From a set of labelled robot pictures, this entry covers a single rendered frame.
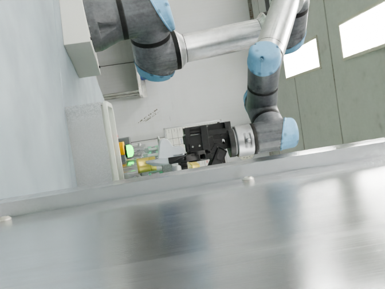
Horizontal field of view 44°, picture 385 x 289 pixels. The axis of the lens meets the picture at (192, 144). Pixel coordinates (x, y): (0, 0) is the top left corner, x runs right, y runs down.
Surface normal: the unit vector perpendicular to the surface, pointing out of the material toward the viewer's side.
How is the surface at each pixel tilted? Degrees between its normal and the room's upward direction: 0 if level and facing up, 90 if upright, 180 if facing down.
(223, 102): 90
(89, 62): 90
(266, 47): 91
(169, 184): 90
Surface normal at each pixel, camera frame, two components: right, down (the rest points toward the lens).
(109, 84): 0.09, 0.04
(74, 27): 0.04, -0.29
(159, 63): 0.29, 0.65
